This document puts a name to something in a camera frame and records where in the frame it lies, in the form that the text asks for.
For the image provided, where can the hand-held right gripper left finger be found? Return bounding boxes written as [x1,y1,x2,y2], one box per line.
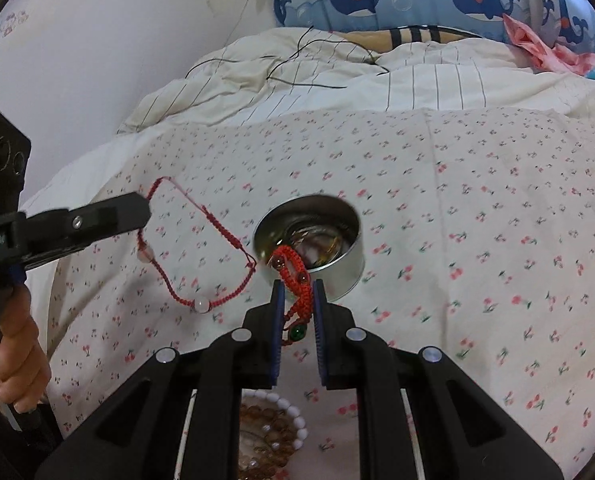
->
[34,280,285,480]

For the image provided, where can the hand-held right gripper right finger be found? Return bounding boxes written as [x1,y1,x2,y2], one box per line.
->
[313,279,565,480]

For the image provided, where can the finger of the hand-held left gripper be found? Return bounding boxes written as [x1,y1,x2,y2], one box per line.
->
[20,192,153,267]

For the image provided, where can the orange braided beaded bracelet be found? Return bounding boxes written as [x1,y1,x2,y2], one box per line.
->
[270,245,311,346]

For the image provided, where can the round metal tin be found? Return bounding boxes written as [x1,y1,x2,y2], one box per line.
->
[252,194,365,303]

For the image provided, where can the red cord bracelet white beads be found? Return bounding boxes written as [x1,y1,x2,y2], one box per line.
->
[136,176,258,315]

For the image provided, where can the gold wire bracelet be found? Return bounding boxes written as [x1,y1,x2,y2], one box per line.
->
[277,227,351,266]

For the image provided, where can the person's left hand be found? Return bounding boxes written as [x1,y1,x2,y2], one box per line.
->
[0,285,53,413]

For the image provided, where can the cherry print bed sheet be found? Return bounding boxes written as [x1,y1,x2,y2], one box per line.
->
[47,107,595,480]

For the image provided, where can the striped white quilt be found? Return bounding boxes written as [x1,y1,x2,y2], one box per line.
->
[117,25,595,136]

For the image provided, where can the tan black striped pillow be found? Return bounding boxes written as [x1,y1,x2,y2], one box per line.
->
[335,24,483,53]

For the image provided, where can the pink cloth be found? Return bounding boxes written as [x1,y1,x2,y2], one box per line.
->
[502,12,595,78]

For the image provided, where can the white bead bracelet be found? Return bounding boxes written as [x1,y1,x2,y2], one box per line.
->
[240,390,311,461]

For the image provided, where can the brown bead bracelet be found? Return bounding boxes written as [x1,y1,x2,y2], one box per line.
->
[237,402,298,480]

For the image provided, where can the thin black cable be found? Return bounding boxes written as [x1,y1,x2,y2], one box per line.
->
[184,0,391,91]

